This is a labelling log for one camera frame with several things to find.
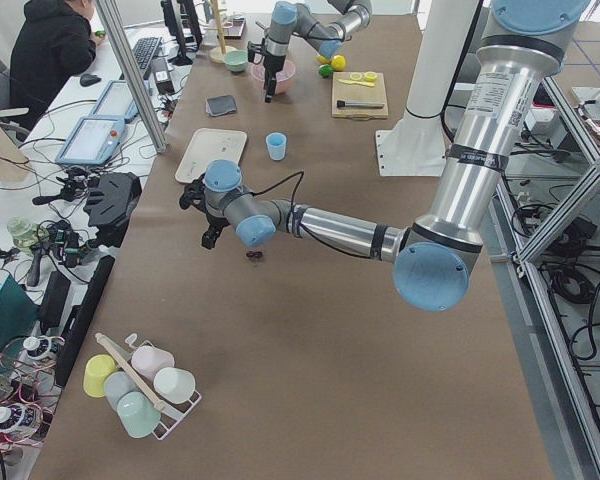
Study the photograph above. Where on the black computer mouse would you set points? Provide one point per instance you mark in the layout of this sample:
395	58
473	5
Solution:
87	79

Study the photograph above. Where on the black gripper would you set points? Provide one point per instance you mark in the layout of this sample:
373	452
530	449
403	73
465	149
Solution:
271	63
213	220

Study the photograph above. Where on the white wire cup rack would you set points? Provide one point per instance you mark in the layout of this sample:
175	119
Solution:
173	414

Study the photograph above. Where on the lemon slice lower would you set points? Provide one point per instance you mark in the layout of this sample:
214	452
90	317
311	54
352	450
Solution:
370	76

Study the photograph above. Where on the grey folded cloth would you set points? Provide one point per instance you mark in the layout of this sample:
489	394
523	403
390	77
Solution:
220	105

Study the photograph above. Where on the yellow plastic knife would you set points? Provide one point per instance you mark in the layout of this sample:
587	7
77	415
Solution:
356	82

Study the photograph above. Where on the blue teach pendant far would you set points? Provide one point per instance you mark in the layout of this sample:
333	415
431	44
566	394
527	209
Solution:
116	100

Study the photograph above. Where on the person in black hoodie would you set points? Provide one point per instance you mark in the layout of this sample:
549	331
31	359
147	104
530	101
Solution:
55	43

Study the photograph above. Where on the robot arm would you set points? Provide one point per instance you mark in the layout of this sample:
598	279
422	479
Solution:
415	195
288	19

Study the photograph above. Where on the yellow lemon near board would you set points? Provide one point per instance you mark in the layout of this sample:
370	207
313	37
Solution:
338	63

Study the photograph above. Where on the blue teach pendant near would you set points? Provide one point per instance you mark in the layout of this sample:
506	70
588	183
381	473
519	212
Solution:
92	141

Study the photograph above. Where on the light blue plastic cup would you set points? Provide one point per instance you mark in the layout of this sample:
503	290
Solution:
276	145

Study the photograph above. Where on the wooden cutting board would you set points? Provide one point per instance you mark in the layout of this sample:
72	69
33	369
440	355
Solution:
353	92

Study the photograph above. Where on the copper wire bottle rack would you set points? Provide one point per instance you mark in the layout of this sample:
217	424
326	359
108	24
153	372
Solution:
28	390

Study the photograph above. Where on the teal plastic cup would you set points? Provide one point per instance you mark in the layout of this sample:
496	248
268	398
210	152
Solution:
137	414

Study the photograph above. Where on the mint green bowl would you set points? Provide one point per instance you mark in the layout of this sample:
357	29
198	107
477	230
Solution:
236	61

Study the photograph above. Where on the black foam bar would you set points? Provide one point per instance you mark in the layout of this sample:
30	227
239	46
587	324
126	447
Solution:
79	325

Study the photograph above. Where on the grey plastic cup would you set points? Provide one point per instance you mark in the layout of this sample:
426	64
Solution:
116	386

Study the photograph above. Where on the green lime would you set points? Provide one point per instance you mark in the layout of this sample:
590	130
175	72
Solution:
325	71

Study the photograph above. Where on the pink plastic cup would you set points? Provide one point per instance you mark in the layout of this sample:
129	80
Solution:
148	360

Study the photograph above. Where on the wooden glass stand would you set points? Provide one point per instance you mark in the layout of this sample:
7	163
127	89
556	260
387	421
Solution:
217	54

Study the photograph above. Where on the black keyboard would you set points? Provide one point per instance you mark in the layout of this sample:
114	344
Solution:
145	50

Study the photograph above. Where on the yellow plastic cup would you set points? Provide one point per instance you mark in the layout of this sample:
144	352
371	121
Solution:
97	369

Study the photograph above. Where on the pale green plastic cup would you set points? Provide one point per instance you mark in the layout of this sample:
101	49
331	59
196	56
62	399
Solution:
174	384

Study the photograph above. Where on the pink bowl of ice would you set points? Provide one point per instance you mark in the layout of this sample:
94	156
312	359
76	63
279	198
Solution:
284	78

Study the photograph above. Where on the cream rabbit tray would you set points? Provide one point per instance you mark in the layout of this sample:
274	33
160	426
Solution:
206	146

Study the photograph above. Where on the blue teach pendant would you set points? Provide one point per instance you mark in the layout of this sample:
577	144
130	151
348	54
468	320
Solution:
92	141
116	100

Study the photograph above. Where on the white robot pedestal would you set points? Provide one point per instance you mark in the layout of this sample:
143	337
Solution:
415	146

